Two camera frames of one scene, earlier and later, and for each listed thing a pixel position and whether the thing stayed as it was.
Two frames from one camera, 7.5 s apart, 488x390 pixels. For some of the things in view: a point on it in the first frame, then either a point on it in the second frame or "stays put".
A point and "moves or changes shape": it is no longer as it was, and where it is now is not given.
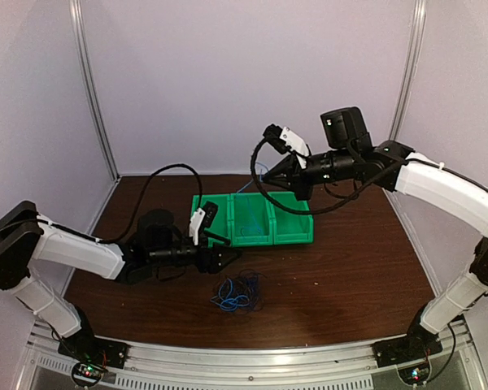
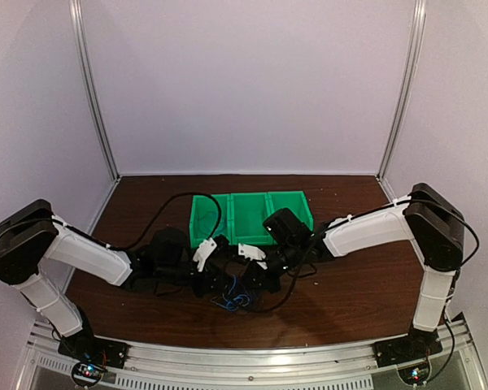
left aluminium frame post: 78,24 stays put
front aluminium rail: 166,367 stays put
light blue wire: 225,301 → 216,216
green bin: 252,220 stays put
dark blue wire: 248,202 → 241,300
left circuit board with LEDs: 87,374 stays put
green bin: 290,227 moves or changes shape
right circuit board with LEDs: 415,374 stays put
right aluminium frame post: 411,67 stays put
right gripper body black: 340,163 → 274,283
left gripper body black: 166,256 → 200,288
